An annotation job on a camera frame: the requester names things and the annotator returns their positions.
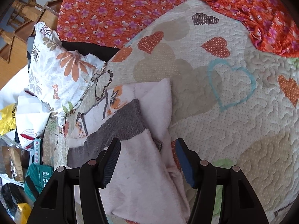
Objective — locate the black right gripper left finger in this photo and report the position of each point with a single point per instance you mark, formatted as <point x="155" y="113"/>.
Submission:
<point x="56" y="203"/>

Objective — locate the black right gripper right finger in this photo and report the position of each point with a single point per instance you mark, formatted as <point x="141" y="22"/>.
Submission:
<point x="239" y="203"/>

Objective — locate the pale pink knit sweater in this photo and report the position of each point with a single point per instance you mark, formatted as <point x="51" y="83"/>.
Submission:
<point x="147" y="185"/>

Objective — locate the teal printed bag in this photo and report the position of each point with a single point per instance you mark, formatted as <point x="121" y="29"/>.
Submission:
<point x="36" y="179"/>

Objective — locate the dotted blue paper strip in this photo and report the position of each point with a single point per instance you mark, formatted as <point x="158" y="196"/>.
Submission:
<point x="37" y="150"/>

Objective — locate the brown cardboard box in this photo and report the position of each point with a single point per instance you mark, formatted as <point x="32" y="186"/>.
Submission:
<point x="12" y="163"/>

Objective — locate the white plastic package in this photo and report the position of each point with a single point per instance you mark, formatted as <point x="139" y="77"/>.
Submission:
<point x="31" y="118"/>

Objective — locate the yellow plastic bag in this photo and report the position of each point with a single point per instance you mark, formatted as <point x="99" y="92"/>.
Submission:
<point x="8" y="119"/>

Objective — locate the heart patterned quilted bedspread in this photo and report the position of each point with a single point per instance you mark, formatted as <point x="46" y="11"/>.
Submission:
<point x="231" y="103"/>

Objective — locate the white floral pillow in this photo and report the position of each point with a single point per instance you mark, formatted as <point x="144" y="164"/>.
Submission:
<point x="59" y="77"/>

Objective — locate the wooden chair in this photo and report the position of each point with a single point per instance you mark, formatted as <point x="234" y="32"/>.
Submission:
<point x="17" y="21"/>

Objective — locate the red floral bed sheet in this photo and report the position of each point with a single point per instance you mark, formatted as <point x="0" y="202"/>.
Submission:
<point x="113" y="23"/>

